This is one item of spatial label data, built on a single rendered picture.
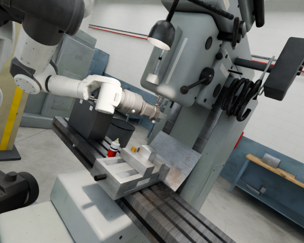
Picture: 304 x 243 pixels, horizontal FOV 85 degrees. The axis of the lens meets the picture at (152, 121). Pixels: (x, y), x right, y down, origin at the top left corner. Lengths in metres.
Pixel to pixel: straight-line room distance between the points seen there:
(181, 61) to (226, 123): 0.50
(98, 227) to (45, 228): 0.21
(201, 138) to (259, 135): 3.84
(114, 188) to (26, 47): 0.49
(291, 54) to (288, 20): 4.75
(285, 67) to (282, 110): 4.03
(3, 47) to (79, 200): 0.65
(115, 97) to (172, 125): 0.59
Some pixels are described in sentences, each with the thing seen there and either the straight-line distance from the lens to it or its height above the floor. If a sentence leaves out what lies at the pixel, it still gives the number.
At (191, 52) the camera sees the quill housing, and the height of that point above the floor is 1.49.
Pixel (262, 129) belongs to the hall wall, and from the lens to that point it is 4.82.
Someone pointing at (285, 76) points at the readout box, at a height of 1.57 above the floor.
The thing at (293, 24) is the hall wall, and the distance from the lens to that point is 5.56.
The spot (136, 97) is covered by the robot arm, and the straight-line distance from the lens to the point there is 0.63.
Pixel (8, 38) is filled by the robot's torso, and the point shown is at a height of 1.28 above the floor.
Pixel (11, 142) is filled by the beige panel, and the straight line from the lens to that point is 2.52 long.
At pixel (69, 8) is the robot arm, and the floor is 1.41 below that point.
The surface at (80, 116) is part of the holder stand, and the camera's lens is 1.04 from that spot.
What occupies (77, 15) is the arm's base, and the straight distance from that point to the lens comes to 0.50.
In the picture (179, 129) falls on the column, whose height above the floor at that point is 1.16.
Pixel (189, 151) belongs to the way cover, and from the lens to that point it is 1.04.
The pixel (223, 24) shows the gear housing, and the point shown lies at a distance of 0.74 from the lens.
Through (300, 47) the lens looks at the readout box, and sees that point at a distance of 0.89.
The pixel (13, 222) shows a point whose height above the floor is 0.73.
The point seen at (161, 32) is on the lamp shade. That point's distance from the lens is 0.49.
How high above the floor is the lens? 1.31
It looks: 10 degrees down
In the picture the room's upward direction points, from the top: 24 degrees clockwise
